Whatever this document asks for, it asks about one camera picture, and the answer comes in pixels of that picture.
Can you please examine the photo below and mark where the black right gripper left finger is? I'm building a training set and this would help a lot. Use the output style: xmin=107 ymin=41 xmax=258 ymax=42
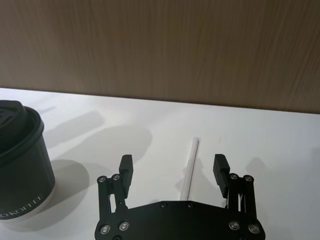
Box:
xmin=96 ymin=154 xmax=135 ymax=229

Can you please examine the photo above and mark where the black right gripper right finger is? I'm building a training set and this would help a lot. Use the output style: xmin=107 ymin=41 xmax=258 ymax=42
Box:
xmin=211 ymin=153 xmax=261 ymax=229

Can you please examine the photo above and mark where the white paper-wrapped straw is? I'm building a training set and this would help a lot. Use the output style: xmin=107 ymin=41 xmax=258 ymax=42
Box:
xmin=177 ymin=136 xmax=201 ymax=202

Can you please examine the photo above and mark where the black paper cup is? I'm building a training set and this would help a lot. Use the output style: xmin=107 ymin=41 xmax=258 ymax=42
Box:
xmin=0 ymin=124 xmax=56 ymax=216

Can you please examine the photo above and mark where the black plastic cup lid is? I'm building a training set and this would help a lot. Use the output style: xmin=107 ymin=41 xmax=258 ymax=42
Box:
xmin=0 ymin=99 xmax=46 ymax=159

